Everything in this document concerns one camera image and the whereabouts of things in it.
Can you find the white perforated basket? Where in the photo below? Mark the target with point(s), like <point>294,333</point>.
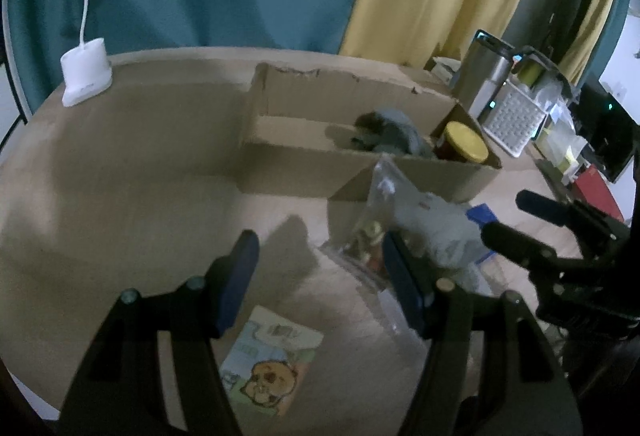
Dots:
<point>515,120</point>

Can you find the cardboard box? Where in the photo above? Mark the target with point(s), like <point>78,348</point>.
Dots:
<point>300,135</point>

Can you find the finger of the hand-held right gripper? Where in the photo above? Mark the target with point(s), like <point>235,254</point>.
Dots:
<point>510,240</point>
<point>542,207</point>

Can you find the cartoon picture card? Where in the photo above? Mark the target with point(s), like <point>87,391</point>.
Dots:
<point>270,366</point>

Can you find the black electronic device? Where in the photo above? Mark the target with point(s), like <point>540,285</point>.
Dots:
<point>605,130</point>

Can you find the clear bag of small items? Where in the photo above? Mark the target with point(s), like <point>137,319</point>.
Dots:
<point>372,226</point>

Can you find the green bottle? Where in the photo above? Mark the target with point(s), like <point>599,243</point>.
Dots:
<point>529,73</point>

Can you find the jar with yellow lid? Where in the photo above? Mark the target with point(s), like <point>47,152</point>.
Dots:
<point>465,140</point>

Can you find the red box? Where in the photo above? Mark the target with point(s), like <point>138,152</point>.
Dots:
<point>597,188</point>

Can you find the bag of cotton swabs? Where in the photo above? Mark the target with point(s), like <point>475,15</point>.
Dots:
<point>360,273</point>

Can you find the steel tumbler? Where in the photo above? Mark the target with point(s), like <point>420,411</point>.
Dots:
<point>480,75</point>

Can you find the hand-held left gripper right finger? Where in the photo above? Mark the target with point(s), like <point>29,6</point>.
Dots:
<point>402,286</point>

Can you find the white desk lamp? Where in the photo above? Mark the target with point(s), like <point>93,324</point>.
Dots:
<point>85,70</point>

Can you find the grey plush toy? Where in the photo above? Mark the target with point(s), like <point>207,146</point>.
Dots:
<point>395,130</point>

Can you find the blue packet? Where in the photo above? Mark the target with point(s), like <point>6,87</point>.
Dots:
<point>482,213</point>

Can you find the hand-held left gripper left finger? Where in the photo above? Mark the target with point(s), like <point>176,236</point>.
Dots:
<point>239,281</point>

